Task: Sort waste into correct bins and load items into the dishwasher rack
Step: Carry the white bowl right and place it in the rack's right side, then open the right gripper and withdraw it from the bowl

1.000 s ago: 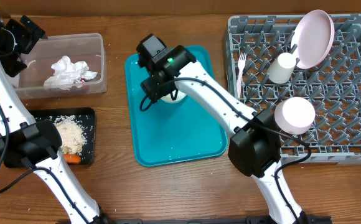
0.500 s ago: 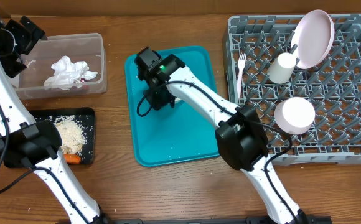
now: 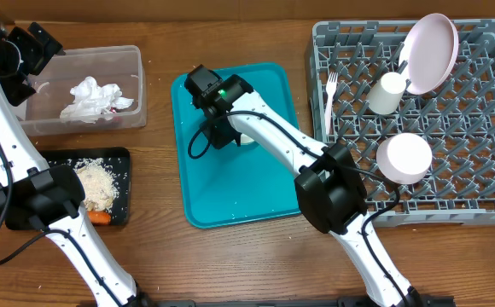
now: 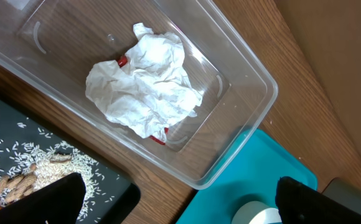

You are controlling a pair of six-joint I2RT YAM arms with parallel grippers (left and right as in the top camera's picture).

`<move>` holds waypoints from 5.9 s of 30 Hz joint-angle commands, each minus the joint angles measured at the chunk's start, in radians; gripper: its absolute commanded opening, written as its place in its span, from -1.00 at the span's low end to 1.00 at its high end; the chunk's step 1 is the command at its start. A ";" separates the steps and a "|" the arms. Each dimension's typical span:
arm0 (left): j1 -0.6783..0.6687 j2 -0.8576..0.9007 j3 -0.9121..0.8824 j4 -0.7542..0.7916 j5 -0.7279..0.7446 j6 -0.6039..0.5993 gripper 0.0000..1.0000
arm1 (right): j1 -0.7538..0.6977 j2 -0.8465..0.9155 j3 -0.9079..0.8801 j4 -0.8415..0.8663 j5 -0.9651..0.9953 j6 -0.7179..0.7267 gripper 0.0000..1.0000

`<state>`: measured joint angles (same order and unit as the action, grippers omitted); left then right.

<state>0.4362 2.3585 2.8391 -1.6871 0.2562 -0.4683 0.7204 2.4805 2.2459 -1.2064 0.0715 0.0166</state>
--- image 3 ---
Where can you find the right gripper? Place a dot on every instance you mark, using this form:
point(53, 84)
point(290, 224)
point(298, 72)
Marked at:
point(228, 134)

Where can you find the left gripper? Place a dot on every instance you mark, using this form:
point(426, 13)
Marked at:
point(36, 52)

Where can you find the white bowl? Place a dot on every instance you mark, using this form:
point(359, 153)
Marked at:
point(246, 140)
point(404, 158)

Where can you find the white napkin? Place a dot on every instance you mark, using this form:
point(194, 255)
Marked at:
point(90, 100)
point(115, 100)

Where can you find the white plastic fork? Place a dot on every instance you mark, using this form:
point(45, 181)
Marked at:
point(330, 90)

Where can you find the orange carrot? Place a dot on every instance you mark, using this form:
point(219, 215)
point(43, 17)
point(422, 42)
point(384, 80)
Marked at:
point(99, 217)

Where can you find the white paper cup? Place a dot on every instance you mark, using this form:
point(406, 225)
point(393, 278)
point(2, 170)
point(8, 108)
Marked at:
point(385, 96)

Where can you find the white round plate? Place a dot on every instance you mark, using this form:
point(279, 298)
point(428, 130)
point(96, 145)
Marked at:
point(430, 51)

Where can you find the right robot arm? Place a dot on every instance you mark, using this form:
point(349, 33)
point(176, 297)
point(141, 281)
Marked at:
point(328, 185)

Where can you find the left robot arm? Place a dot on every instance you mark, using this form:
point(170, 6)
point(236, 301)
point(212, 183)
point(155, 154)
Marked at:
point(38, 200)

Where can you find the grey dishwasher rack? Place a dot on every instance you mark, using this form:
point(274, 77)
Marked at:
point(457, 119)

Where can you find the teal serving tray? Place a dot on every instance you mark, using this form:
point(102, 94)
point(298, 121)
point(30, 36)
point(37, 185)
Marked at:
point(231, 185)

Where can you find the clear plastic bin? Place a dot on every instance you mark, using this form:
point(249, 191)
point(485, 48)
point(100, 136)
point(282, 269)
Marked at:
point(39, 115)

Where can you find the black plastic tray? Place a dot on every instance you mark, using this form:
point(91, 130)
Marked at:
point(115, 161)

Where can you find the rice and peanut pile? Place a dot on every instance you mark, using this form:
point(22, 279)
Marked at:
point(99, 184)

